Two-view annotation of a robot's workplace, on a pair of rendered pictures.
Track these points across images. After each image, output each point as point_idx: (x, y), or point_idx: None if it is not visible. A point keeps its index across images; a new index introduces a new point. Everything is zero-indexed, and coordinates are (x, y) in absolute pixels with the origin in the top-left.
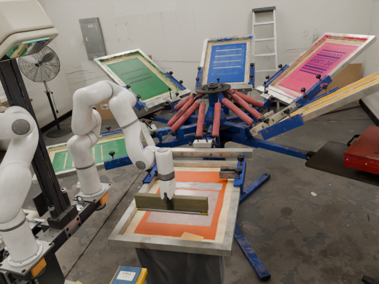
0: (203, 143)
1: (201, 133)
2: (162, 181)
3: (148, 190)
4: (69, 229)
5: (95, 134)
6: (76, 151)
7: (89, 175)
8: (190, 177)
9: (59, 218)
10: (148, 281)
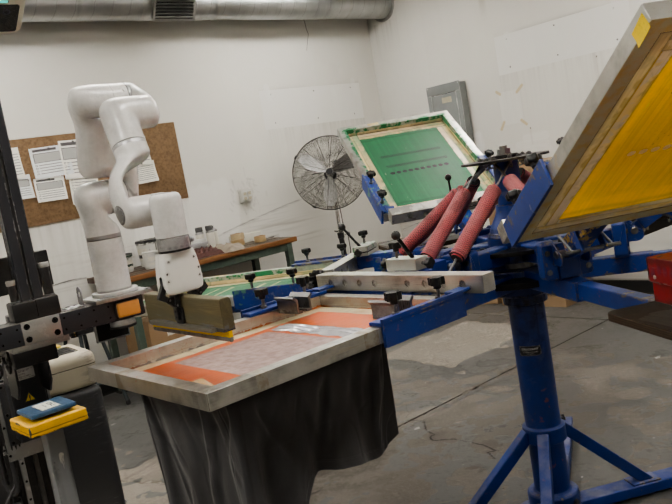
0: (402, 259)
1: (431, 249)
2: (158, 254)
3: (239, 329)
4: (30, 329)
5: (126, 186)
6: (80, 205)
7: (100, 255)
8: (336, 320)
9: (17, 303)
10: (169, 499)
